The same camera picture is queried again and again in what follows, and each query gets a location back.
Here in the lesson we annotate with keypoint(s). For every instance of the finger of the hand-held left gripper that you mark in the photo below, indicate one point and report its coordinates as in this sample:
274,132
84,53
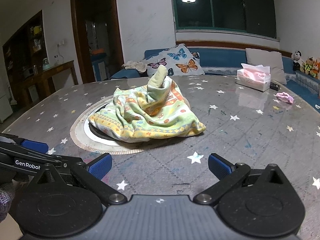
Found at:
35,146
37,156

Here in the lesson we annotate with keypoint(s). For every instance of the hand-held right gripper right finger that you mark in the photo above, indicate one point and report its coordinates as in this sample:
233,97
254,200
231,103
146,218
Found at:
220,166

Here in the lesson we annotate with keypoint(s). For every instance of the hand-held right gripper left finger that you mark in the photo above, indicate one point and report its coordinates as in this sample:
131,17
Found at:
100,166

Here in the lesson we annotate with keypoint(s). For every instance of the green patterned child's shirt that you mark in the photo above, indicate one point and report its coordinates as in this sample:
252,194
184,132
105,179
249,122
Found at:
150,120

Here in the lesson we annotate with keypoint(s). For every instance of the person's left forearm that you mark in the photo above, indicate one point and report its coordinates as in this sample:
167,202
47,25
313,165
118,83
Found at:
5,200

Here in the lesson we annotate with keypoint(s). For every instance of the round black induction cooktop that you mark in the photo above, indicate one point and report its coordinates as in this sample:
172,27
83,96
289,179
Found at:
100,133

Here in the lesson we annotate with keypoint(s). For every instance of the grey star-print tablecloth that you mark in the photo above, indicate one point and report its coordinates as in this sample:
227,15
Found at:
237,135

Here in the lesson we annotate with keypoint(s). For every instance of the white fridge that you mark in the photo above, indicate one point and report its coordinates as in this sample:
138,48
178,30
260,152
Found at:
5,110

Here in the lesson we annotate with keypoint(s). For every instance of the wooden sideboard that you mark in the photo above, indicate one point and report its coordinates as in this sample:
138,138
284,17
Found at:
57,70

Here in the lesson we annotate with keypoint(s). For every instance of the turquoise glass jar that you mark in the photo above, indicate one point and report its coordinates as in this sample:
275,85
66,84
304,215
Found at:
45,64

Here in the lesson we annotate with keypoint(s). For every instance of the pink and white tissue pack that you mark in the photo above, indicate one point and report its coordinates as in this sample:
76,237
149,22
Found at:
252,80

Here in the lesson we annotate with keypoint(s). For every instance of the pink hair scrunchie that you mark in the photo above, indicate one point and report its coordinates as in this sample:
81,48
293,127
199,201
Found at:
286,97

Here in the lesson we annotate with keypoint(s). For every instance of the small black box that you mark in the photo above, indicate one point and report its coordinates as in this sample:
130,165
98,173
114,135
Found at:
275,86

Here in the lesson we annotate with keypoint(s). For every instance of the blue cabinet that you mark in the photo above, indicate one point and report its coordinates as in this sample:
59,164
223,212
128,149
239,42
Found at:
98,66

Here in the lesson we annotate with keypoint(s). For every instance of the dark wooden shelving unit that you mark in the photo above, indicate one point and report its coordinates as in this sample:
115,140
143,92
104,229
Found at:
15,45

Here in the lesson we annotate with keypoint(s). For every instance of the crumpled white cloth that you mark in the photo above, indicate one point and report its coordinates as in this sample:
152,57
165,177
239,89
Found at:
136,65

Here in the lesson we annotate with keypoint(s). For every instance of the blue sofa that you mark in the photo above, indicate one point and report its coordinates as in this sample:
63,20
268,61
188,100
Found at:
220,57

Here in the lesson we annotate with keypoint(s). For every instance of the white butterfly-print pillow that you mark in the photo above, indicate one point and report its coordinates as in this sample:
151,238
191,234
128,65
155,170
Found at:
180,60

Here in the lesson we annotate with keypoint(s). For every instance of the plain grey pillow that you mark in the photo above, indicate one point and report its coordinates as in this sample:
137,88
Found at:
270,62

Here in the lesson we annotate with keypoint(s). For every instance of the plush toy with yellow vest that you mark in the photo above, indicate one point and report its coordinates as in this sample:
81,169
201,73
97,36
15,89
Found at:
308,66

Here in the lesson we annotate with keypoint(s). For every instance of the panda plush toy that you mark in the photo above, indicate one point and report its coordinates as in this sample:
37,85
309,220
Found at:
297,57

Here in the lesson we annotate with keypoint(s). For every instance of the orange plush toy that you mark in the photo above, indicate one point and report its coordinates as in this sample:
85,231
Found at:
317,67

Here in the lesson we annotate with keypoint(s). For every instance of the green-framed window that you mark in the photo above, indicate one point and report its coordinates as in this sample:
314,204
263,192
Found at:
225,7

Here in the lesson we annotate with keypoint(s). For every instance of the white wall socket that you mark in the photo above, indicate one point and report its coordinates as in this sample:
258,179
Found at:
60,43

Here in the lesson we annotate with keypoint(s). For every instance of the dark wooden door frame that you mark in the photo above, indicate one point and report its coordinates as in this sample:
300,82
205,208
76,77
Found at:
73,30

